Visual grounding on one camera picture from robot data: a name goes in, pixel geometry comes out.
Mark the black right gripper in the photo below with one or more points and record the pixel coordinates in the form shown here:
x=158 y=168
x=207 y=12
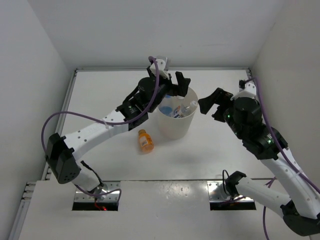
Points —
x=219 y=97

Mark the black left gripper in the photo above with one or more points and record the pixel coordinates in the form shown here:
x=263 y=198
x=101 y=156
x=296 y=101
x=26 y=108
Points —
x=182 y=83

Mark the clear bottle white label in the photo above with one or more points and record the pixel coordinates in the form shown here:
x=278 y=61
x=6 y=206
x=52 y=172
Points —
x=183 y=109

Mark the clear bottle blue label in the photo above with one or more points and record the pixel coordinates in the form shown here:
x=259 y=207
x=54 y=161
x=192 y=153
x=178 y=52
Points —
x=167 y=105

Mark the orange plastic bottle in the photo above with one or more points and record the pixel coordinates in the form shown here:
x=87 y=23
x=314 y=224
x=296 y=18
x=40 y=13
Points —
x=145 y=141

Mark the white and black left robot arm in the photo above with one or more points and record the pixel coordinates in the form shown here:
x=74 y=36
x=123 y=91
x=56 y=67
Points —
x=63 y=154

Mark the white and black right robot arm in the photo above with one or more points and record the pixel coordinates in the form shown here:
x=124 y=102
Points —
x=299 y=206

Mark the cream plastic bin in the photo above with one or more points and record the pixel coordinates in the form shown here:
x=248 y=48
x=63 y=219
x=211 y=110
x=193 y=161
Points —
x=176 y=128

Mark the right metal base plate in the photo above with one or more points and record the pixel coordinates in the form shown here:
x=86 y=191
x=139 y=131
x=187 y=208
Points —
x=216 y=194

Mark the metal base plate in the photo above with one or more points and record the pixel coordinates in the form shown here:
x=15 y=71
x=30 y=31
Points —
x=216 y=194
x=110 y=191

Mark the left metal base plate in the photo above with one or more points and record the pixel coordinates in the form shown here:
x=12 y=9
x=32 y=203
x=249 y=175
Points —
x=110 y=191

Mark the left aluminium frame rail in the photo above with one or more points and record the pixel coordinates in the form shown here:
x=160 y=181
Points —
x=29 y=186

